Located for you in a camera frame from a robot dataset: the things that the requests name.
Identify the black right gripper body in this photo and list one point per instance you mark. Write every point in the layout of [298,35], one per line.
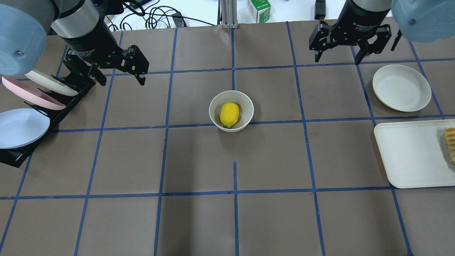
[359,17]

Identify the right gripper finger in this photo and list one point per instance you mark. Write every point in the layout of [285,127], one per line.
[374,43]
[319,40]

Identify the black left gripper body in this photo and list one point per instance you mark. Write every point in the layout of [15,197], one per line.
[91,40]

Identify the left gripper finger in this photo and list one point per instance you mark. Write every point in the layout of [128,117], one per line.
[96,74]
[134,62]

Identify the yellow lemon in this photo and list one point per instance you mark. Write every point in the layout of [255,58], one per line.
[229,114]

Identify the cream ceramic bowl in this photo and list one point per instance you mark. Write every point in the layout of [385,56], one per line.
[246,109]

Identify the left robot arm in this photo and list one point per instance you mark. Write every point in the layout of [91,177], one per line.
[25,25]

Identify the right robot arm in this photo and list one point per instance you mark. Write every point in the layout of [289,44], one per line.
[423,21]

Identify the cream plate in rack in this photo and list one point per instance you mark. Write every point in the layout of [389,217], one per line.
[50,83]

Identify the cream round plate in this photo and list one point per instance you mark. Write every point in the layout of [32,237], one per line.
[401,88]

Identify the green white carton box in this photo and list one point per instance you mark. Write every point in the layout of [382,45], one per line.
[260,10]

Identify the pink plate in rack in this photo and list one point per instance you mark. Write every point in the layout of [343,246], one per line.
[31,94]

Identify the light blue plate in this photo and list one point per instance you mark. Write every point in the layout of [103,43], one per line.
[21,127]

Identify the brown table mat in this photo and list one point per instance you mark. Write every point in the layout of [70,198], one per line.
[143,171]

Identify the black dish rack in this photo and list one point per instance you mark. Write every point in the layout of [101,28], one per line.
[82,84]

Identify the sliced yellow bread loaf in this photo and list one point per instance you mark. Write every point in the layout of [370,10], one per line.
[450,142]

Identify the white rectangular tray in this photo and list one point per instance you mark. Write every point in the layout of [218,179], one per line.
[415,154]

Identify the aluminium frame post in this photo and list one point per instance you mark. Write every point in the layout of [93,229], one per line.
[227,14]

